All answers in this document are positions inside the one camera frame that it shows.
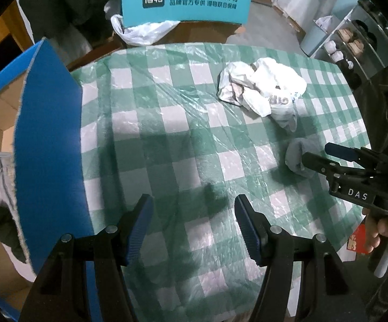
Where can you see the person's right hand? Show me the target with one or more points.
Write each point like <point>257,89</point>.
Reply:
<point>385,231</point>

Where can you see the dark hanging jackets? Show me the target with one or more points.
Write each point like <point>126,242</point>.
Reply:
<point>52,18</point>

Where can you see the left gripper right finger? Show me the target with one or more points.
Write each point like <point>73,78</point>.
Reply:
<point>260,241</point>

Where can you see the brown cardboard box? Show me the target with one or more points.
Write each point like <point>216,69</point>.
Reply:
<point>202,31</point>

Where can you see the grey sock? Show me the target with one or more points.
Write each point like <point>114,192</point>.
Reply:
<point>296,148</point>

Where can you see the white plastic bag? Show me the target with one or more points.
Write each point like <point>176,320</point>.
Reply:
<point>273,90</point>
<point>233,80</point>

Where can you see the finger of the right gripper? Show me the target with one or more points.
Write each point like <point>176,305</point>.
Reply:
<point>320,164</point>
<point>343,152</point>

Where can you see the teal printed box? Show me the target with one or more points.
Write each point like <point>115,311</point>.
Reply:
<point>137,12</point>

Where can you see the blue cardboard box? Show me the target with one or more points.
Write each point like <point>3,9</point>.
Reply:
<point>40,119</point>

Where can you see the black sock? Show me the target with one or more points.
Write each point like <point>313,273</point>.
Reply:
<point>9,234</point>

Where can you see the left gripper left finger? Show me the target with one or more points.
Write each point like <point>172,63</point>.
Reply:
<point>132,228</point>

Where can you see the white bag under teal box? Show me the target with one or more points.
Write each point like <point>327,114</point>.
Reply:
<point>142,35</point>

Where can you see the shoe rack with shoes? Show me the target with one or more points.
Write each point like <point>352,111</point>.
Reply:
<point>357,43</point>

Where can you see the green checkered tablecloth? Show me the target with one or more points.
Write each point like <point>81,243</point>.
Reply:
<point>152,123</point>

